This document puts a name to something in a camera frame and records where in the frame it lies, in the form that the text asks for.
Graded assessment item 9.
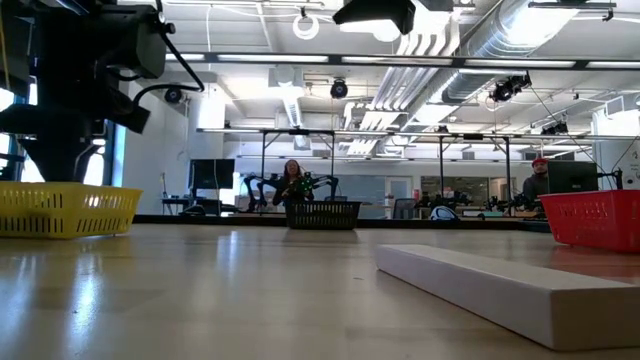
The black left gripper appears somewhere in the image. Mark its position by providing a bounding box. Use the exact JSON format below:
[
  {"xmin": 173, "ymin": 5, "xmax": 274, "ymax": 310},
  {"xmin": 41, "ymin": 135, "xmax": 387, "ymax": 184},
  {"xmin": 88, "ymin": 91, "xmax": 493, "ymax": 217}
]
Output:
[{"xmin": 0, "ymin": 68, "xmax": 152, "ymax": 184}]

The yellow plastic basket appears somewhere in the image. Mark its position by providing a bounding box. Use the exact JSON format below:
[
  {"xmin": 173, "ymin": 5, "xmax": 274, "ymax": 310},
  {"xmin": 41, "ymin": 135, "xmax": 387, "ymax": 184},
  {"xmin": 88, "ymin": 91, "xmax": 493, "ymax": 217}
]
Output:
[{"xmin": 0, "ymin": 180, "xmax": 144, "ymax": 239}]

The dark background desk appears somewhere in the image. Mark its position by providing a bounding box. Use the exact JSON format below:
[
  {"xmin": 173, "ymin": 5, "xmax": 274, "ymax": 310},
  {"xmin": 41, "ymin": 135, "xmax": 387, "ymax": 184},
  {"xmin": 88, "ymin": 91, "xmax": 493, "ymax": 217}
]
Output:
[{"xmin": 160, "ymin": 197, "xmax": 236, "ymax": 217}]

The black computer monitor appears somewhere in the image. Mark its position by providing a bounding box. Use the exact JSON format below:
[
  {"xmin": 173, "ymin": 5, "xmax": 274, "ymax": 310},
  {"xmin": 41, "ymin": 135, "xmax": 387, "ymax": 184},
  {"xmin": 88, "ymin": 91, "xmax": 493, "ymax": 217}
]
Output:
[
  {"xmin": 545, "ymin": 159, "xmax": 600, "ymax": 195},
  {"xmin": 188, "ymin": 158, "xmax": 236, "ymax": 191}
]

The seated person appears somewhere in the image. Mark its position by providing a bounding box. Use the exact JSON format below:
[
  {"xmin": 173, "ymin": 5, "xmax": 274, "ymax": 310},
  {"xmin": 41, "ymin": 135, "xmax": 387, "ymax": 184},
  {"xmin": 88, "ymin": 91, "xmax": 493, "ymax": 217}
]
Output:
[{"xmin": 272, "ymin": 158, "xmax": 316, "ymax": 206}]

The black metal gantry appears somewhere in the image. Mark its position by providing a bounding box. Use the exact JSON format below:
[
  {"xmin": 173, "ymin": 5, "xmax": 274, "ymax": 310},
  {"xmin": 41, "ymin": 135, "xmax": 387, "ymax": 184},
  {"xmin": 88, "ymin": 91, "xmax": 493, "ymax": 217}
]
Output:
[
  {"xmin": 259, "ymin": 128, "xmax": 336, "ymax": 216},
  {"xmin": 437, "ymin": 132, "xmax": 512, "ymax": 214}
]

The black plastic basket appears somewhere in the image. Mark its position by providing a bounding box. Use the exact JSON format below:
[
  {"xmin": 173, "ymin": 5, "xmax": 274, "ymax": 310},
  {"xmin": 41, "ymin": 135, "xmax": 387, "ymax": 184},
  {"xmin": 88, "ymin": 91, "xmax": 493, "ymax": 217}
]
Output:
[{"xmin": 285, "ymin": 199, "xmax": 362, "ymax": 231}]

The overhead light bar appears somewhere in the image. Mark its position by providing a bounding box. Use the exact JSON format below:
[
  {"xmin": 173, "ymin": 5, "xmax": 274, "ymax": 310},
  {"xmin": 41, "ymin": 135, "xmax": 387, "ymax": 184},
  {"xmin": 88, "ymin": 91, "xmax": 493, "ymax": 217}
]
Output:
[{"xmin": 164, "ymin": 48, "xmax": 640, "ymax": 70}]

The grey office chair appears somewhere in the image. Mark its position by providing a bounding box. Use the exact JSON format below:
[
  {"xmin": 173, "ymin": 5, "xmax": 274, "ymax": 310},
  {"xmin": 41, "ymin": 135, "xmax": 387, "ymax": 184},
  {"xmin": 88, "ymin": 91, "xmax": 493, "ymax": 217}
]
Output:
[{"xmin": 392, "ymin": 197, "xmax": 419, "ymax": 220}]

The black and white helmet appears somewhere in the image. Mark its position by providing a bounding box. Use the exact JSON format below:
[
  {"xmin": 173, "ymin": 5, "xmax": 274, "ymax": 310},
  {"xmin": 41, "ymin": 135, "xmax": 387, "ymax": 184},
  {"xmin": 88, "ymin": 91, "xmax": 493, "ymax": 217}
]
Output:
[{"xmin": 429, "ymin": 205, "xmax": 460, "ymax": 222}]

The long wooden plank block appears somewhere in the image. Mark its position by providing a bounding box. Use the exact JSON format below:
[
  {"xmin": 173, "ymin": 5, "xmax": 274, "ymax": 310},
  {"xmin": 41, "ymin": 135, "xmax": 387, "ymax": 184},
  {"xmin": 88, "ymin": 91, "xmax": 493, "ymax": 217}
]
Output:
[{"xmin": 375, "ymin": 243, "xmax": 640, "ymax": 351}]

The person with red cap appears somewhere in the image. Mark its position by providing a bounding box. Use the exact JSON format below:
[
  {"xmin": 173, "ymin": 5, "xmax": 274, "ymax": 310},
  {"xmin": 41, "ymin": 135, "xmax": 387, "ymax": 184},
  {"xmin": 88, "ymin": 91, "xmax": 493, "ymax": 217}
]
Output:
[{"xmin": 522, "ymin": 157, "xmax": 550, "ymax": 204}]

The red plastic basket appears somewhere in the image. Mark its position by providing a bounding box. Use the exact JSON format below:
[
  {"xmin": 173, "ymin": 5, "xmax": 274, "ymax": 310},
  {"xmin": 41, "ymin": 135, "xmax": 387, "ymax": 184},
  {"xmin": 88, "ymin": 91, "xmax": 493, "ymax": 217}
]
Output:
[{"xmin": 539, "ymin": 188, "xmax": 640, "ymax": 254}]

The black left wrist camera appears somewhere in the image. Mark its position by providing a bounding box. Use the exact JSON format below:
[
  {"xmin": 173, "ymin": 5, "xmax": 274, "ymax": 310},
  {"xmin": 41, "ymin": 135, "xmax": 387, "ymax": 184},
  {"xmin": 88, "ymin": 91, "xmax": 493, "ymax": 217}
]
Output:
[{"xmin": 97, "ymin": 3, "xmax": 177, "ymax": 80}]

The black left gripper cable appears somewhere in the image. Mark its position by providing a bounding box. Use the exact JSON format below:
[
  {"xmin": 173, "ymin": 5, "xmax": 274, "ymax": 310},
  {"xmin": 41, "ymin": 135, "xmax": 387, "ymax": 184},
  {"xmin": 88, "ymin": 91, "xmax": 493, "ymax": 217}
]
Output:
[{"xmin": 107, "ymin": 0, "xmax": 206, "ymax": 109}]

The white hanging ring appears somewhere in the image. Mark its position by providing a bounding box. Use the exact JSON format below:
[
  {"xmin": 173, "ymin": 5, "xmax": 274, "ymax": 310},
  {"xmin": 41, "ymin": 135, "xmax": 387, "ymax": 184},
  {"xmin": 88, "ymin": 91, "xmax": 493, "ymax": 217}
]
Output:
[{"xmin": 291, "ymin": 12, "xmax": 321, "ymax": 41}]

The black overhead camera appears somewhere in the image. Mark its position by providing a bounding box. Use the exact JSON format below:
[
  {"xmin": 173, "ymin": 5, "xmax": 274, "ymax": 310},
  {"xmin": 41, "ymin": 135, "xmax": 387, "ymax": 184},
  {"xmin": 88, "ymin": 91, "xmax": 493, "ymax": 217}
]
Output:
[{"xmin": 332, "ymin": 0, "xmax": 417, "ymax": 36}]

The silver ceiling duct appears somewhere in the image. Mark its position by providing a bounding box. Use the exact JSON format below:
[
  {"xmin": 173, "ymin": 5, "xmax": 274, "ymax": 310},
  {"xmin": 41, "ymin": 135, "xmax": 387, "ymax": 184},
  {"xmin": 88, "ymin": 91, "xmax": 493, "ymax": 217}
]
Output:
[{"xmin": 399, "ymin": 0, "xmax": 581, "ymax": 126}]

